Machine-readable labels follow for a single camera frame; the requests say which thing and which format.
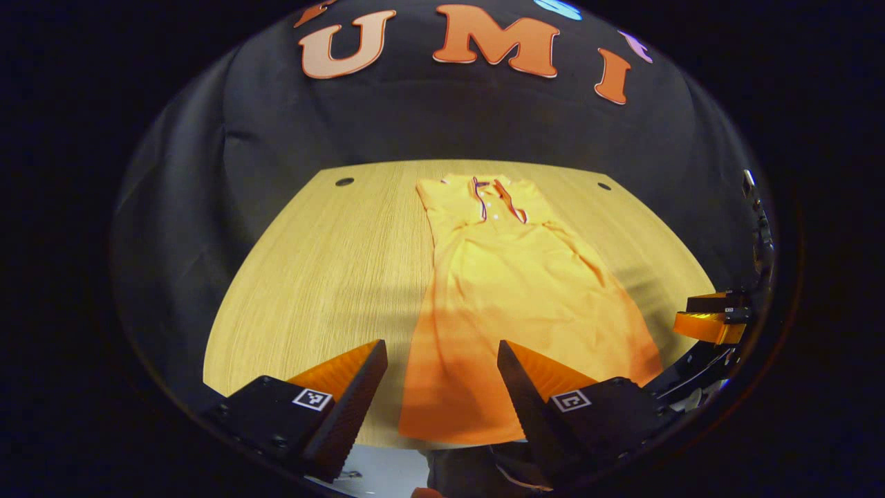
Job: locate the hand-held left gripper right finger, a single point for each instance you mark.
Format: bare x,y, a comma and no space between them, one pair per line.
529,411

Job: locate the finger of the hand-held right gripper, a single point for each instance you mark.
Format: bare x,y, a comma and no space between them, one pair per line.
719,303
712,328

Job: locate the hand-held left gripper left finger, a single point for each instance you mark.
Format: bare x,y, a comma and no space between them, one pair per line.
352,404

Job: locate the orange T-shirt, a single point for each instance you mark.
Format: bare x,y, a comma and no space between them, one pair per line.
511,290

